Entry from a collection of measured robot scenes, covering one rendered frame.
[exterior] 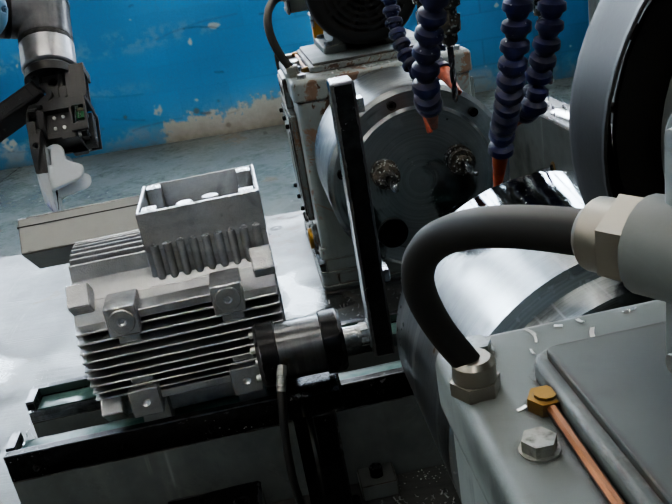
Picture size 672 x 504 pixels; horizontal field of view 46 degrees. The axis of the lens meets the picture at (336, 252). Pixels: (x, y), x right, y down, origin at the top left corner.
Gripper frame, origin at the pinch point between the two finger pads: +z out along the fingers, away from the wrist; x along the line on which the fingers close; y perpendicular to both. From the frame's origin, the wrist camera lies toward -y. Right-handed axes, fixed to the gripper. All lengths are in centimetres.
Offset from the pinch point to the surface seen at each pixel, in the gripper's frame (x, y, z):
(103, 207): -3.5, 7.7, 3.0
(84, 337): -25.5, 9.0, 24.8
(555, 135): -26, 59, 14
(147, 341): -26.0, 15.0, 26.5
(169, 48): 442, -24, -298
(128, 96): 465, -64, -276
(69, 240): -3.5, 2.9, 6.6
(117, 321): -28.2, 12.9, 24.5
